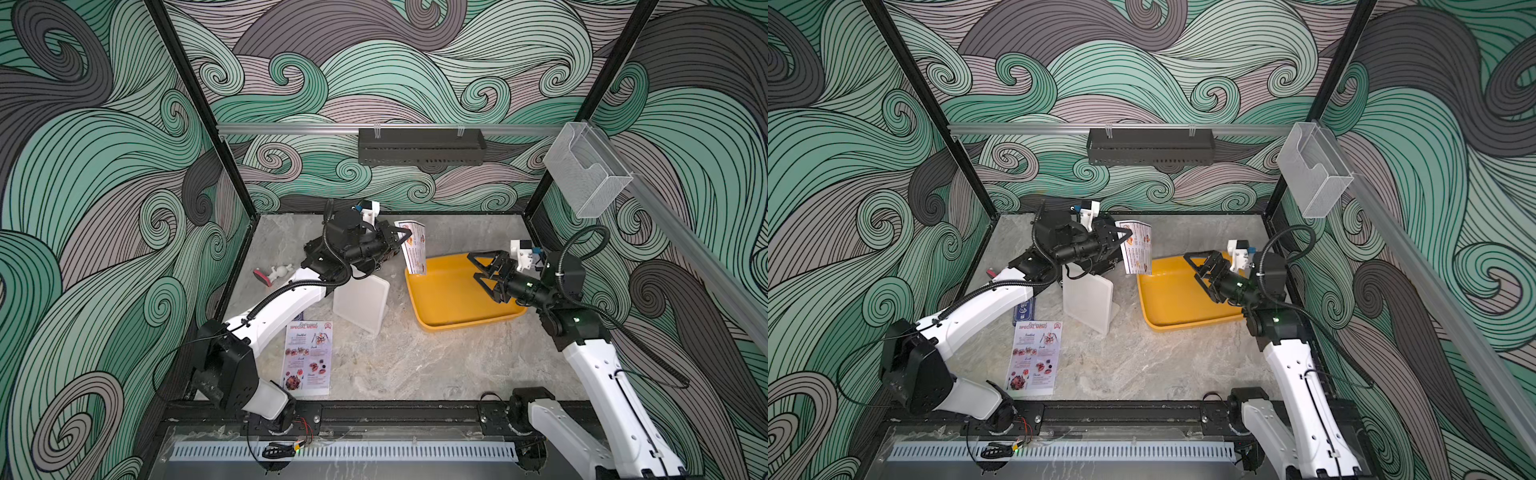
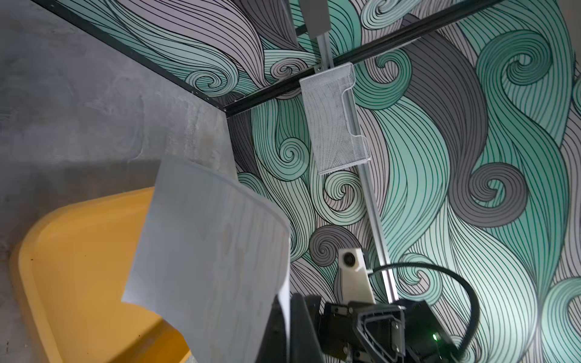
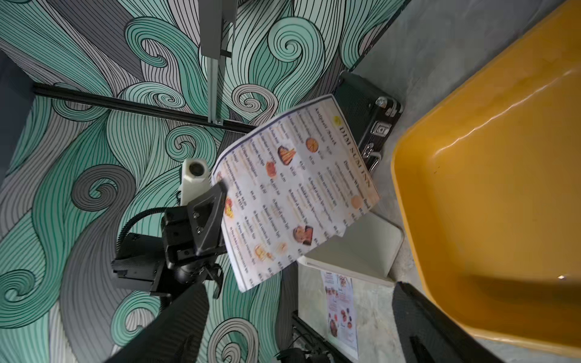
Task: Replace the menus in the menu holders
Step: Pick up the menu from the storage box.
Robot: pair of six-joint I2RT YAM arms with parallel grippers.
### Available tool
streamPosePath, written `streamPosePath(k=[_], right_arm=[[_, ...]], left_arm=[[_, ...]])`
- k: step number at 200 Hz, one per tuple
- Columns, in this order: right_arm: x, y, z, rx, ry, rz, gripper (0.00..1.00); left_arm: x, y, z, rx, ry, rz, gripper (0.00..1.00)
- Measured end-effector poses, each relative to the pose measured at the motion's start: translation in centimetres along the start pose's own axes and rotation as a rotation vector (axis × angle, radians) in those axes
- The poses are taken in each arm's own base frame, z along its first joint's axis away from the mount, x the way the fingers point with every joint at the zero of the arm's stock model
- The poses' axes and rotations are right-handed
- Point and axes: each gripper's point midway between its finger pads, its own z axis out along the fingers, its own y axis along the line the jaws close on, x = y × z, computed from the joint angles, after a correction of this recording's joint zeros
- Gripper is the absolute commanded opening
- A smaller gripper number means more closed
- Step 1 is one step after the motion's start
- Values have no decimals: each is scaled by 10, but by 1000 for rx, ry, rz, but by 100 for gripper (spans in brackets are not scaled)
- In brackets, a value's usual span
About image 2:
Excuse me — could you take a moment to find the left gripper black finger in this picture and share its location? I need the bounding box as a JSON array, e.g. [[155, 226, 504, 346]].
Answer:
[[256, 297, 290, 363]]

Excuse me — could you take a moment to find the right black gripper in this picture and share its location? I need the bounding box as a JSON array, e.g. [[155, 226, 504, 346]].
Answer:
[[290, 293, 406, 363]]

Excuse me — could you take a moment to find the yellow plastic tray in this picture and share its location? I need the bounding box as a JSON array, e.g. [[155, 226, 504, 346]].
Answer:
[[10, 188, 191, 362]]

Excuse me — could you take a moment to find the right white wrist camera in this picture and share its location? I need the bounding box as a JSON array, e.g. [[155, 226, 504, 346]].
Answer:
[[337, 248, 375, 304]]

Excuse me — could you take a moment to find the right aluminium rail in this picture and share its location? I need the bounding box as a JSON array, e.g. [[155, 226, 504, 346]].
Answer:
[[314, 32, 399, 303]]

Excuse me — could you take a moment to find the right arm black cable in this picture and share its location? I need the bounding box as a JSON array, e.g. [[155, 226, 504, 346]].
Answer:
[[369, 262, 481, 359]]

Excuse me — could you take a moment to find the clear wall brochure holder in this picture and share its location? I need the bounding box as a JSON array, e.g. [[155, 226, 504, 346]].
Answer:
[[300, 63, 371, 175]]

